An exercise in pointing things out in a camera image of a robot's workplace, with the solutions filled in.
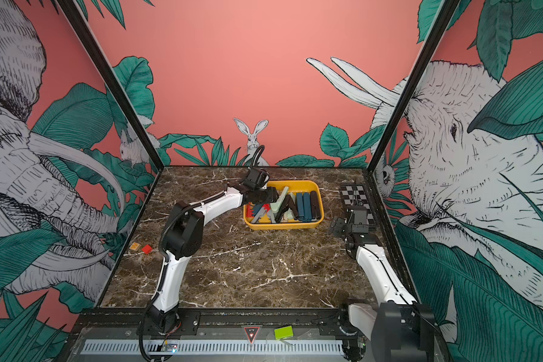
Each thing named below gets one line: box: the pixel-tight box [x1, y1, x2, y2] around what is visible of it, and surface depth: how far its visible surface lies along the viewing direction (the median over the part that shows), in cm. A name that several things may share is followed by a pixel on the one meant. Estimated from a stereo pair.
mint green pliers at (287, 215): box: [282, 208, 295, 223], surface depth 100 cm
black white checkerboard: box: [340, 183, 377, 226], surface depth 109 cm
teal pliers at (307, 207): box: [303, 192, 313, 223], surface depth 101 cm
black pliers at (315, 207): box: [309, 190, 322, 220], surface depth 101 cm
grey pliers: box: [251, 206, 277, 224], surface depth 102 cm
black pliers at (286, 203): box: [274, 194, 300, 224], surface depth 100 cm
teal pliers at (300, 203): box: [296, 192, 305, 221], surface depth 100 cm
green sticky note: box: [273, 325, 294, 341], surface depth 73 cm
